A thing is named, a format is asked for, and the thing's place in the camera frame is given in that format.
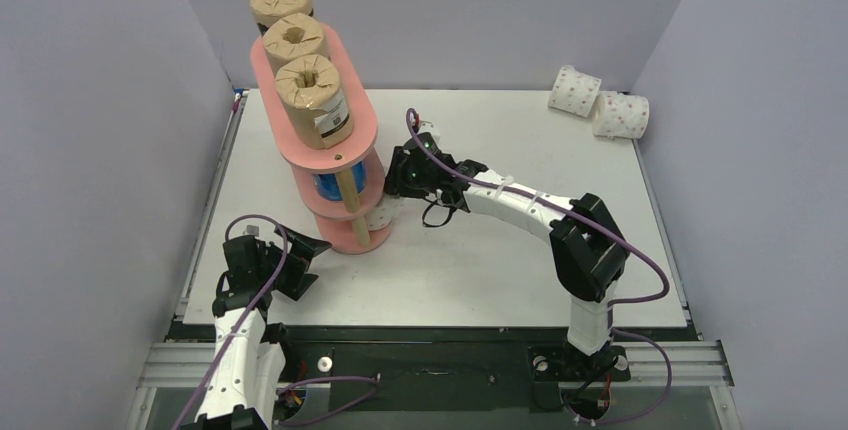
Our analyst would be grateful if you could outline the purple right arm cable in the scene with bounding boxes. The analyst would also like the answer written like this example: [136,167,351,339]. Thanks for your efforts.
[405,107,674,428]

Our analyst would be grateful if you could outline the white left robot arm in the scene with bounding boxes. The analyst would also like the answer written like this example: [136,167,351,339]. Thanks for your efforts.
[176,226,332,429]

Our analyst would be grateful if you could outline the brown roll front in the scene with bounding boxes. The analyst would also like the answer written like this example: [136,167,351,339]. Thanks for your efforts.
[262,13,330,74]

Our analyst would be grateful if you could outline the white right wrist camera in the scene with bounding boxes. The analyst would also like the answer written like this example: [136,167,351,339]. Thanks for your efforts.
[414,118,440,139]

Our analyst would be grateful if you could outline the white dotted roll top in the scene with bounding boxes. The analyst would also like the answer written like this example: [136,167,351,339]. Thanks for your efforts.
[548,65,602,118]

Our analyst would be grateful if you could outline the brown paper roll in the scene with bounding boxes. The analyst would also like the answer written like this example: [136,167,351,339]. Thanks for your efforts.
[249,0,314,35]

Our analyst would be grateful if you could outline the white dotted roll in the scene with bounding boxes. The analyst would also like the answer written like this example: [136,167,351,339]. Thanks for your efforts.
[548,65,602,118]
[365,195,403,231]
[591,91,650,140]

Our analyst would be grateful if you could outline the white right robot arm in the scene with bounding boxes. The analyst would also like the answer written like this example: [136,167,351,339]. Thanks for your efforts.
[384,132,629,377]

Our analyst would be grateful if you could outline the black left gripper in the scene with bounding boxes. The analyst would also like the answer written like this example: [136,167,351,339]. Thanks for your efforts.
[257,226,330,299]

